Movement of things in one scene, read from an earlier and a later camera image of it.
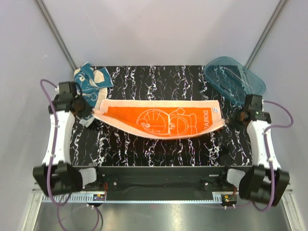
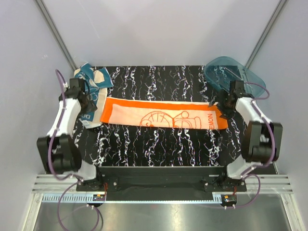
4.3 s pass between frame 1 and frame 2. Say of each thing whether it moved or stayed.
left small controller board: stayed
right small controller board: stayed
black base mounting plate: stayed
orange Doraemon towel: moved
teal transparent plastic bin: stayed
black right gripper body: moved
